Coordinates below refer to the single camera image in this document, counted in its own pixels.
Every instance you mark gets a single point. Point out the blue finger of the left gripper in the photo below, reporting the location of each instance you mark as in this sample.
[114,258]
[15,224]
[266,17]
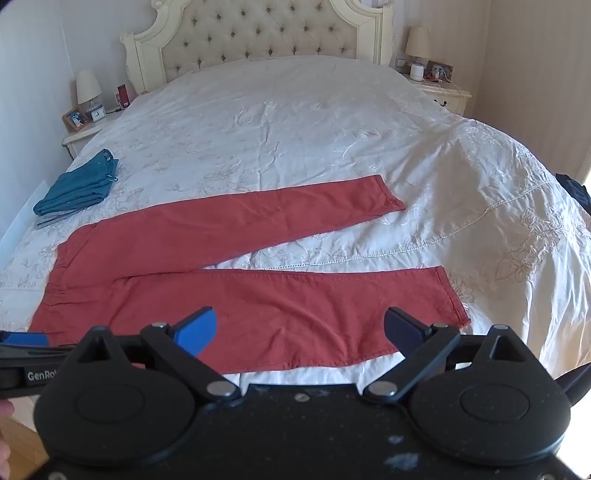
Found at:
[24,339]

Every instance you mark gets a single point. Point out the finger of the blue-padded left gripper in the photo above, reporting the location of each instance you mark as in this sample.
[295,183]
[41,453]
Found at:
[171,344]

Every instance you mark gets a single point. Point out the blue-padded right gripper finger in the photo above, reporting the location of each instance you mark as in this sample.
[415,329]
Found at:
[424,347]

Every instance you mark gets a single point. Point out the red pants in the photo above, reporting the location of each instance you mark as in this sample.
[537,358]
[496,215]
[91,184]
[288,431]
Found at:
[165,262]

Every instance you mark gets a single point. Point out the person's left hand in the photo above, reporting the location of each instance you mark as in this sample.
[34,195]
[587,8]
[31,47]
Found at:
[6,411]

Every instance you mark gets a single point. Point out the folded grey garment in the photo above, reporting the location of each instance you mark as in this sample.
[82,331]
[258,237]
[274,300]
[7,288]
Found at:
[51,218]

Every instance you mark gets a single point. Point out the white embroidered bedspread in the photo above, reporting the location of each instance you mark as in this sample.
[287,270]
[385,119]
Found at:
[515,244]

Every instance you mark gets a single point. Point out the folded teal pants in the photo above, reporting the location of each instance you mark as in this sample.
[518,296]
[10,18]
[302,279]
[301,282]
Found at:
[82,187]

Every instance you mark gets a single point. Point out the left white nightstand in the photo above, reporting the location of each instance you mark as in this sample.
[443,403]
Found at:
[75,142]

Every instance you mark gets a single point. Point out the white nightstand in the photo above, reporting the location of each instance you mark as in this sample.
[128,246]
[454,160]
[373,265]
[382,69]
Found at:
[447,95]
[75,142]

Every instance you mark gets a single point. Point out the dark garment at bed edge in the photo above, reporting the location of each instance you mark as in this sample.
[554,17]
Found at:
[576,190]

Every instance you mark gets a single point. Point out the small alarm clock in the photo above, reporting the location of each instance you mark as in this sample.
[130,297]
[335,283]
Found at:
[97,113]

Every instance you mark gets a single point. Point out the right white nightstand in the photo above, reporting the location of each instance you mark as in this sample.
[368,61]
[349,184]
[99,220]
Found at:
[447,95]

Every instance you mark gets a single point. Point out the red object on nightstand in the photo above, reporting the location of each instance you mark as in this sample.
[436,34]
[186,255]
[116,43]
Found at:
[122,96]

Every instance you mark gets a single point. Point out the left table lamp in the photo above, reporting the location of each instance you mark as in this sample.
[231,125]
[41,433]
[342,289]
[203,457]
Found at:
[88,90]

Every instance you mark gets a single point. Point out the table lamp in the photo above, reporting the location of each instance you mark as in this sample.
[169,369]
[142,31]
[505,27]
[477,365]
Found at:
[88,90]
[418,47]

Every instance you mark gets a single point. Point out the white round speaker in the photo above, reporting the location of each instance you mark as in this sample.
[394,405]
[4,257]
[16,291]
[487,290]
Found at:
[417,72]

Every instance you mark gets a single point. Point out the right table lamp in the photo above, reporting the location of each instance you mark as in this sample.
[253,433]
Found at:
[418,47]

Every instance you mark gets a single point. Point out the cream tufted headboard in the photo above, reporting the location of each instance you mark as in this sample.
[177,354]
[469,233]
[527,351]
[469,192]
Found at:
[192,35]

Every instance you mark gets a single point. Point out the left wooden photo frame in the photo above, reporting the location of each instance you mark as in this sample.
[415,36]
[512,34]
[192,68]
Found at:
[75,120]

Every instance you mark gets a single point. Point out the right photo frame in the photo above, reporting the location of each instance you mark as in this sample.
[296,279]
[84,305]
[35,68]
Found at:
[438,72]

